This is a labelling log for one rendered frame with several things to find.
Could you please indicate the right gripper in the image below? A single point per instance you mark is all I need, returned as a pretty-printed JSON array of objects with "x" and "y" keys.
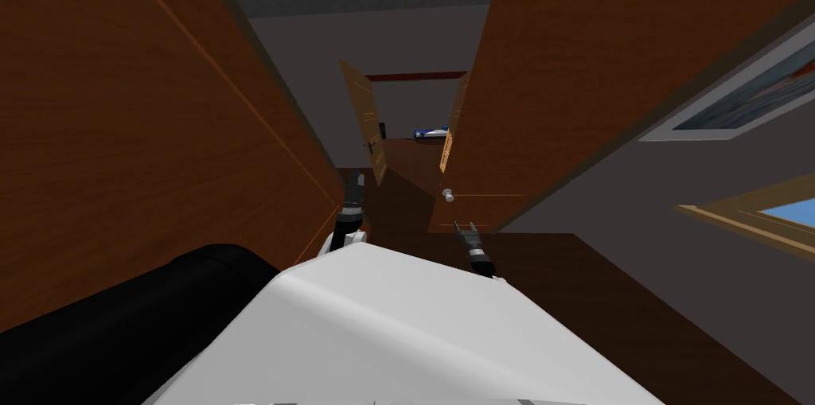
[{"x": 472, "y": 242}]

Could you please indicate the light wooden door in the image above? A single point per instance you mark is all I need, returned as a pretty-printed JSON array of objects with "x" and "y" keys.
[
  {"x": 453, "y": 131},
  {"x": 367, "y": 118}
]

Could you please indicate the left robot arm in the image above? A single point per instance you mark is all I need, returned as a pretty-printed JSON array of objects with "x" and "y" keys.
[{"x": 121, "y": 328}]

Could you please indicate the brown wooden door leaf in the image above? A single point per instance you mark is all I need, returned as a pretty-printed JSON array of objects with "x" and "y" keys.
[{"x": 127, "y": 125}]

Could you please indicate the white round door knob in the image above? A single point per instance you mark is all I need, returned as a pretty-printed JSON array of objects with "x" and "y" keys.
[{"x": 449, "y": 195}]

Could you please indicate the blue and white object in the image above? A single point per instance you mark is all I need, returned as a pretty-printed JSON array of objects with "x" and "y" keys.
[{"x": 430, "y": 133}]

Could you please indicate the brown wooden door with knob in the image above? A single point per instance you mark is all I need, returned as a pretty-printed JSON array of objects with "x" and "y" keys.
[{"x": 573, "y": 74}]

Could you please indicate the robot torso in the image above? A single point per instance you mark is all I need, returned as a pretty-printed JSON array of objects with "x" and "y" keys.
[{"x": 395, "y": 335}]

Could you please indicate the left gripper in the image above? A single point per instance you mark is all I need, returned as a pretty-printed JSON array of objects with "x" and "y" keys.
[{"x": 354, "y": 195}]

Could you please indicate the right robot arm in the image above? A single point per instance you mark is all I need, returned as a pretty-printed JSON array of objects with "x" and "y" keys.
[{"x": 484, "y": 265}]

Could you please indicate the wooden framed window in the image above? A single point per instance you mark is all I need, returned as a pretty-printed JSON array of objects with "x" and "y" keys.
[{"x": 764, "y": 217}]

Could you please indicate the grey framed wall picture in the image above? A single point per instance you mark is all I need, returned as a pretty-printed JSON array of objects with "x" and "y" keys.
[{"x": 751, "y": 99}]

